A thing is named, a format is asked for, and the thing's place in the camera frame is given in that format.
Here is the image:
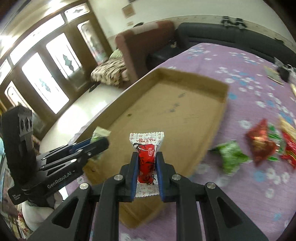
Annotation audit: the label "green white snack packet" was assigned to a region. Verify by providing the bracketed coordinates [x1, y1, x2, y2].
[90, 126, 112, 160]

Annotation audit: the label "red white snack packet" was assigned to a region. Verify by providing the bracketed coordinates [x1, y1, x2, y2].
[129, 132, 165, 198]

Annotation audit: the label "green crinkled snack packet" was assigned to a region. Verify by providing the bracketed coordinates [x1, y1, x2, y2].
[210, 140, 250, 175]

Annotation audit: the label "dark red foil snack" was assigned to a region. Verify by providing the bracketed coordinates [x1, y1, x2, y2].
[245, 118, 276, 166]

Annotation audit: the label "shallow cardboard box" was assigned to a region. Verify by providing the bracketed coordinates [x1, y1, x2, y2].
[81, 67, 230, 230]

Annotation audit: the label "zebra pattern blanket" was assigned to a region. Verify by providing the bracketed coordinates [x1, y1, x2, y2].
[90, 57, 130, 86]

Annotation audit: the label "purple floral tablecloth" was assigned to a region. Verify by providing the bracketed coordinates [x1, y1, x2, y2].
[64, 43, 296, 241]

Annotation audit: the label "wooden glass door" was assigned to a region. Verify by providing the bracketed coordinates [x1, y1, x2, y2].
[1, 1, 111, 138]

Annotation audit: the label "brown armchair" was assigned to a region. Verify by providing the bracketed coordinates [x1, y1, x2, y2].
[115, 20, 175, 82]

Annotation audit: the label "red yellow snack packet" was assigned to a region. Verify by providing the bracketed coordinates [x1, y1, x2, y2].
[279, 115, 296, 169]

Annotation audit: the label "black leather sofa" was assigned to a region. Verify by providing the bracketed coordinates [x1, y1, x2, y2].
[146, 23, 293, 69]

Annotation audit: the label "green booklet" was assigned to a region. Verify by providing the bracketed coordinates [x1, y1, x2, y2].
[264, 66, 283, 85]

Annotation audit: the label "small black cup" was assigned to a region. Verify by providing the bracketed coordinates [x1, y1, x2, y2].
[276, 65, 290, 83]

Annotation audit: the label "black grippers on sofa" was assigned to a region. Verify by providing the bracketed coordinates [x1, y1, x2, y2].
[220, 16, 247, 30]

